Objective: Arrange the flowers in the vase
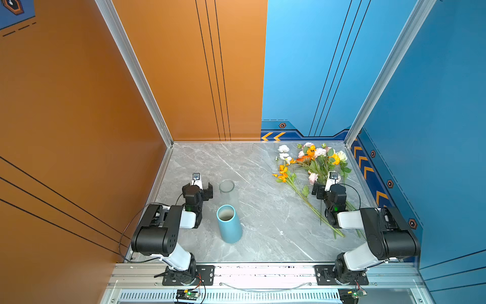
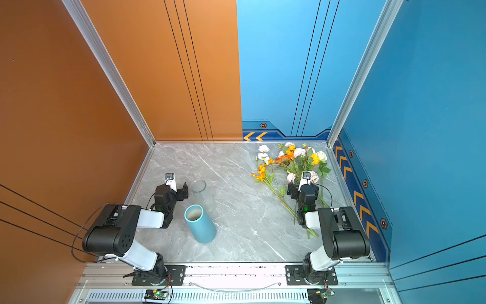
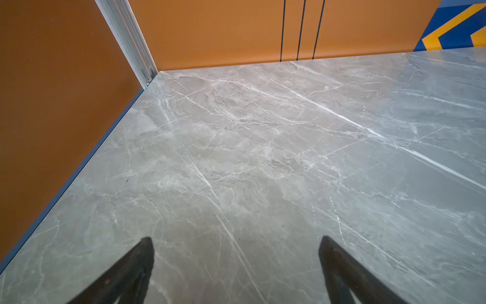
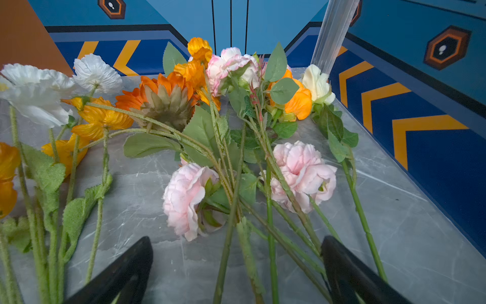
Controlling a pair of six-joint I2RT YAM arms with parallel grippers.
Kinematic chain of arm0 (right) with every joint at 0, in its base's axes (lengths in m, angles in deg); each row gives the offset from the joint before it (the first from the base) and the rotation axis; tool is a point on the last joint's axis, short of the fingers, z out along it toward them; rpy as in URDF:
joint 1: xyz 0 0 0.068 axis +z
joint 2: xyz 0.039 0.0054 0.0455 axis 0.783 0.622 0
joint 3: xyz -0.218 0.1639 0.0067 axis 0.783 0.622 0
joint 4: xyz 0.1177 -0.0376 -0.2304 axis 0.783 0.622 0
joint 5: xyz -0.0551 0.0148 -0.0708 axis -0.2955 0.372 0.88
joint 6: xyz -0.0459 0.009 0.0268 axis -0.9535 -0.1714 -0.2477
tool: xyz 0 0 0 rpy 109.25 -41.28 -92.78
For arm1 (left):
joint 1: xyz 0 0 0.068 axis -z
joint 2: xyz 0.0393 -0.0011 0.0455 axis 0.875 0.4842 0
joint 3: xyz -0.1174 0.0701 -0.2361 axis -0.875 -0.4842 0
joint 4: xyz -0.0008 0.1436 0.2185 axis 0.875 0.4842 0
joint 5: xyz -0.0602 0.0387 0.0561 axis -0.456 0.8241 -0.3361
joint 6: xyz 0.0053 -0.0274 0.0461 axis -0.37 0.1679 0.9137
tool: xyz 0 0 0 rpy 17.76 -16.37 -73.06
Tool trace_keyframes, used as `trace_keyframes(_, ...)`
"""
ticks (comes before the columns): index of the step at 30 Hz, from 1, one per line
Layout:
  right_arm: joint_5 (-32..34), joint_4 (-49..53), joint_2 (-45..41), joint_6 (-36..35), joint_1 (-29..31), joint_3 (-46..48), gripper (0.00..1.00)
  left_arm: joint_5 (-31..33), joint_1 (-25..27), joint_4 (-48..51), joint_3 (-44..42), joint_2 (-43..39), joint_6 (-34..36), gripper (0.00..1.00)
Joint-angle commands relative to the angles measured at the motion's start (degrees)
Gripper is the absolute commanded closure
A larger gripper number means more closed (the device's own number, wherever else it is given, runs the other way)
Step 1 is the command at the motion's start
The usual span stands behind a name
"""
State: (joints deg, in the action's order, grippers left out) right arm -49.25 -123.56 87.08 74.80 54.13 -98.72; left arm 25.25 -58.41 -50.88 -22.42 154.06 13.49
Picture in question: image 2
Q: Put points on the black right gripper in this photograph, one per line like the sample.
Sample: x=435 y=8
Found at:
x=294 y=190

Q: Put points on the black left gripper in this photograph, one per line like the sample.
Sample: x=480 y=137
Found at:
x=180 y=190

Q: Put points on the orange poppy spray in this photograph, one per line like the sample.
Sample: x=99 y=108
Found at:
x=292 y=159
x=272 y=187

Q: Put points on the white rose stem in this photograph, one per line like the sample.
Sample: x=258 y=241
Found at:
x=320 y=162

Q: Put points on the white ranunculus spray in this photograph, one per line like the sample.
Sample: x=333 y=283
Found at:
x=265 y=155

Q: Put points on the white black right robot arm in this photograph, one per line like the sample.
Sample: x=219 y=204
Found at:
x=342 y=235

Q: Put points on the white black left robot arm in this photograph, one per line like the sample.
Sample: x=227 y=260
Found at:
x=113 y=234

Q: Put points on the clear ribbed glass vase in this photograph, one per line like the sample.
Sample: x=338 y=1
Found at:
x=203 y=195

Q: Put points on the teal ceramic cylinder vase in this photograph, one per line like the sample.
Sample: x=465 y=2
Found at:
x=200 y=224

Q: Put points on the pink rose stem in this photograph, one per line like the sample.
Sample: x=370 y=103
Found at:
x=291 y=177

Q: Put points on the pink carnation stem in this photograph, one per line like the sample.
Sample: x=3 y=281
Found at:
x=314 y=177

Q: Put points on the mixed flower bunch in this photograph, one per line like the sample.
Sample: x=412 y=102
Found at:
x=309 y=160

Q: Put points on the right green circuit board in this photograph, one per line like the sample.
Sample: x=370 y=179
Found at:
x=322 y=296

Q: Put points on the green circuit board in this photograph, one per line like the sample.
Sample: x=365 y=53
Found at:
x=322 y=296
x=156 y=296

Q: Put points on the left green circuit board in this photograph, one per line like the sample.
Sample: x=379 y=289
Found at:
x=156 y=296

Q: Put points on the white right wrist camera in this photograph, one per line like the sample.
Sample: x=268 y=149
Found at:
x=305 y=179

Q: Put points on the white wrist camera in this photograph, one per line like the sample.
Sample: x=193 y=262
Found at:
x=170 y=180
x=305 y=179

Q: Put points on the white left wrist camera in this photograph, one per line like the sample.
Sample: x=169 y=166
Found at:
x=170 y=180

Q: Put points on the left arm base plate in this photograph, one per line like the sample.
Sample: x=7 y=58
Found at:
x=174 y=276

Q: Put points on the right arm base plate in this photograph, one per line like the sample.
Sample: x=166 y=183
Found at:
x=296 y=276

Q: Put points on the aluminium front rail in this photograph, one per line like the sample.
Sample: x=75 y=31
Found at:
x=240 y=276

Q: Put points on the left aluminium corner post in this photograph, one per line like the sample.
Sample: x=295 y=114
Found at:
x=86 y=27

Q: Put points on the aluminium corner post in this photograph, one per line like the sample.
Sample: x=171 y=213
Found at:
x=86 y=27
x=384 y=23

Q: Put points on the right aluminium corner post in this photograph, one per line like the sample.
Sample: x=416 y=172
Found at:
x=384 y=23

